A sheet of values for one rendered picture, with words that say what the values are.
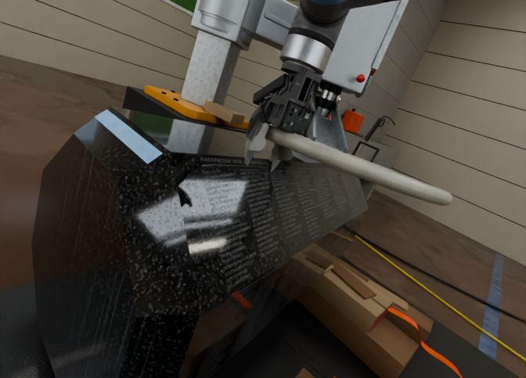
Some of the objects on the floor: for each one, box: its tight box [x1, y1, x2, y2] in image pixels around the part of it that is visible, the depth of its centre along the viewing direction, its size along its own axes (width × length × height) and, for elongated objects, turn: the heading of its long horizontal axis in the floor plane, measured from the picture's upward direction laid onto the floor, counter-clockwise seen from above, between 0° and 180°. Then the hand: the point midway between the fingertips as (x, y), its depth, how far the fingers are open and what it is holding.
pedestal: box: [122, 86, 247, 134], centre depth 188 cm, size 66×66×74 cm
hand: (259, 161), depth 64 cm, fingers closed on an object, 5 cm apart
